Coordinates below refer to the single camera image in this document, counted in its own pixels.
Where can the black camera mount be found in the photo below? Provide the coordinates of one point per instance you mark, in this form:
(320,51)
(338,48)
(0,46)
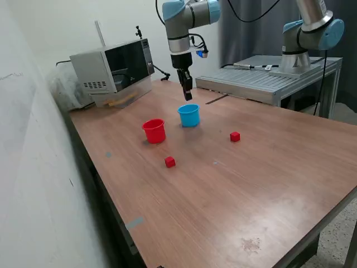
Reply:
(138,32)

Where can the aluminium robot base table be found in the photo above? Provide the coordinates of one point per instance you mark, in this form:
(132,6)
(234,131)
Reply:
(265,81)

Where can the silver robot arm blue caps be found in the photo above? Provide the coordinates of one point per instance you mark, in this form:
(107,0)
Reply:
(178,30)

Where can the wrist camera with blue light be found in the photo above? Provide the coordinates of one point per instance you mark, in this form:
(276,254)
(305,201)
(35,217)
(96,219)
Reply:
(203,53)

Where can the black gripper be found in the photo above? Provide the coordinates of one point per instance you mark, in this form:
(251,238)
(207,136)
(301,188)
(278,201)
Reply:
(182,61)

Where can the red plastic cup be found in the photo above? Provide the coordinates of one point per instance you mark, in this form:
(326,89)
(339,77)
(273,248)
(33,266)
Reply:
(154,134)

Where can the dark flat strip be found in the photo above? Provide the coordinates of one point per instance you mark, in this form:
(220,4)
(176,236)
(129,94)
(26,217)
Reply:
(216,99)

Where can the white thin rod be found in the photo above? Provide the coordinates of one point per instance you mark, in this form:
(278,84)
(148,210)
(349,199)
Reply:
(100,33)

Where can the blue plastic cup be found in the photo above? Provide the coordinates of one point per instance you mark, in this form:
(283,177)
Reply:
(189,118)

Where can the red cube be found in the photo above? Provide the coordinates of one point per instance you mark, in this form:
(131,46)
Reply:
(235,137)
(169,162)

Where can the grey plastic bag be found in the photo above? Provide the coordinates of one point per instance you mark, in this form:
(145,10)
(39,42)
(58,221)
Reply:
(62,86)

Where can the clear box with wooden sticks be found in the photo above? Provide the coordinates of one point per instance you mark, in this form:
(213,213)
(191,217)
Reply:
(122,99)

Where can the silver microwave oven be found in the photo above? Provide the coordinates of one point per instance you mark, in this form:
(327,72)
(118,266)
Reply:
(92,69)

